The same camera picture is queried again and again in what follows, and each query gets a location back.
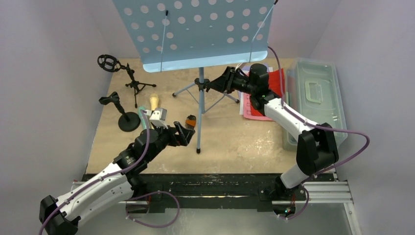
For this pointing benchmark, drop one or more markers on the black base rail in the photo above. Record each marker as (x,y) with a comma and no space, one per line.
(263,192)

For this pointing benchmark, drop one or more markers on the bright red sheet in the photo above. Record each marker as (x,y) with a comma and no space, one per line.
(274,81)

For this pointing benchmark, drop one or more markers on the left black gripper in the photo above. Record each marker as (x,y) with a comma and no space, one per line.
(184,134)

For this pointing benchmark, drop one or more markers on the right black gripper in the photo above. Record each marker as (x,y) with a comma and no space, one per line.
(231,82)

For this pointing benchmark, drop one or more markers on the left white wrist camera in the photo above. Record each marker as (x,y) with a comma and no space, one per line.
(156,118)

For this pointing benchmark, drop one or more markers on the blue music stand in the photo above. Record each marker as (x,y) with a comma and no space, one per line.
(185,34)

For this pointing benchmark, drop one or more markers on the white sheet music page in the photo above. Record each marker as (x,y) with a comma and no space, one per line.
(241,103)

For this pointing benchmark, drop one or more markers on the orange hex key set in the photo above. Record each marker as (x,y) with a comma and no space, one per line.
(190,122)

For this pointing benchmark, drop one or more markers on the clear plastic storage box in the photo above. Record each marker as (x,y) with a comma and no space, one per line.
(312,89)

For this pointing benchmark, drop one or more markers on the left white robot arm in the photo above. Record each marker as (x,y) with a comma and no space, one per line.
(107,175)

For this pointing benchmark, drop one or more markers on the green microphone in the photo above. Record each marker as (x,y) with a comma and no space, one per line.
(142,112)

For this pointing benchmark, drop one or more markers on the red sheet music page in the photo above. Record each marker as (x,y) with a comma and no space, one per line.
(250,112)

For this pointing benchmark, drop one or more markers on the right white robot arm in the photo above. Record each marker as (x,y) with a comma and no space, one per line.
(316,145)

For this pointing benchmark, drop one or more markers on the black round-base mic stand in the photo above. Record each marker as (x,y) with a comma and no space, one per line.
(128,121)

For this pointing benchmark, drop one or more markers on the beige microphone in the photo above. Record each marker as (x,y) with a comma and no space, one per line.
(154,101)

